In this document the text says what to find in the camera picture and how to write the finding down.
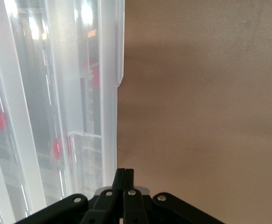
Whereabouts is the clear plastic storage bin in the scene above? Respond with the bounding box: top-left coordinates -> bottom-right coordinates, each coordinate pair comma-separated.
0,0 -> 126,224

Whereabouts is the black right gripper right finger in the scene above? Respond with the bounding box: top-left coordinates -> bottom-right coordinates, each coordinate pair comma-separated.
123,168 -> 225,224

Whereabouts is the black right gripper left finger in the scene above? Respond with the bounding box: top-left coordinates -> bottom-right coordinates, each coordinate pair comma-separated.
16,168 -> 126,224

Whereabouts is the clear plastic storage box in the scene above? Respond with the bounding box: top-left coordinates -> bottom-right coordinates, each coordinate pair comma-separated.
0,0 -> 104,224

